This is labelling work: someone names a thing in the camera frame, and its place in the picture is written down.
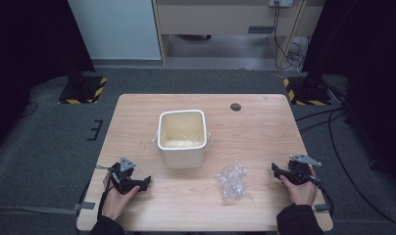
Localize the crumpled clear plastic bag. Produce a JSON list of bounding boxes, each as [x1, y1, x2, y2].
[[215, 159, 249, 201]]

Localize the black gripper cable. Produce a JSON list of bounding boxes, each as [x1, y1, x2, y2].
[[302, 172, 336, 214], [95, 164, 117, 220]]

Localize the black floor bracket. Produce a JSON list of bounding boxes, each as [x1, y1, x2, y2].
[[86, 118, 105, 142]]

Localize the person's right hand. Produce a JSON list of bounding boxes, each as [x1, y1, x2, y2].
[[278, 165, 319, 207]]

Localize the black stand base striped tape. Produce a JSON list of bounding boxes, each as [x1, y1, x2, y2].
[[282, 75, 332, 107], [58, 75, 109, 106]]

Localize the white partition panel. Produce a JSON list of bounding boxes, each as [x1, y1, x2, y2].
[[68, 0, 163, 61]]

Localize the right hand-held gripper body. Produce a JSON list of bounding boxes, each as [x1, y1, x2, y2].
[[284, 154, 323, 187]]

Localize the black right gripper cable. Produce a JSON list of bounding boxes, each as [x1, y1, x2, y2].
[[302, 172, 336, 214]]

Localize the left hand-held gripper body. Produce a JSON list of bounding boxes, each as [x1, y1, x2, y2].
[[109, 157, 142, 196]]

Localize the white power strip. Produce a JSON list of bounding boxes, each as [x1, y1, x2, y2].
[[269, 0, 294, 8]]

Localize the black curtain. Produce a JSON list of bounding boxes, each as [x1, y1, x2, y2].
[[302, 0, 396, 194], [0, 0, 96, 155]]

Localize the white square bin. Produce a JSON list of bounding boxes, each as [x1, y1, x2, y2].
[[157, 109, 209, 169]]

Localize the black floor cable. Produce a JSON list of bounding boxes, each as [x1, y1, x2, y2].
[[295, 107, 396, 230]]

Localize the black hanging cables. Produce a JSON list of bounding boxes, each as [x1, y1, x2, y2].
[[272, 2, 310, 71]]

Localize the person's left hand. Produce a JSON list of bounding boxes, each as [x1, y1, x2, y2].
[[101, 171, 141, 221]]

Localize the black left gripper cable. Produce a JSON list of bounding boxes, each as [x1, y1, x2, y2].
[[95, 164, 117, 220]]

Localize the light wooden desk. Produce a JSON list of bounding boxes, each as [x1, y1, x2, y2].
[[152, 0, 326, 67]]

